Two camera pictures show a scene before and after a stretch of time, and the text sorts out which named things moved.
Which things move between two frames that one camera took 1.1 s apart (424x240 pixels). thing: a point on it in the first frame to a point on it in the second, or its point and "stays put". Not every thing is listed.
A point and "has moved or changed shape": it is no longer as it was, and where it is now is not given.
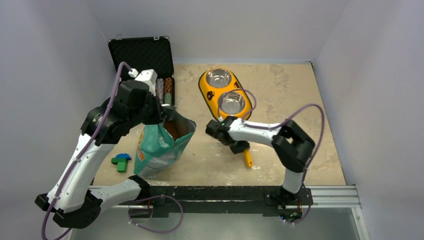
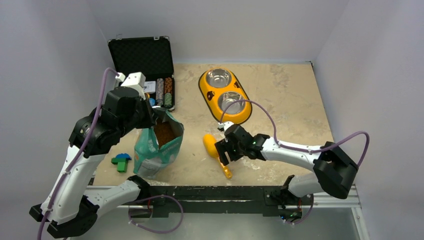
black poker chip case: [150, 59] stays put
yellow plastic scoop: [248, 156] to [209, 140]
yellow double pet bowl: [225, 94] stays put
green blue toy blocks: [121, 160] stays put
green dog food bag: [162, 145] has moved or changed shape
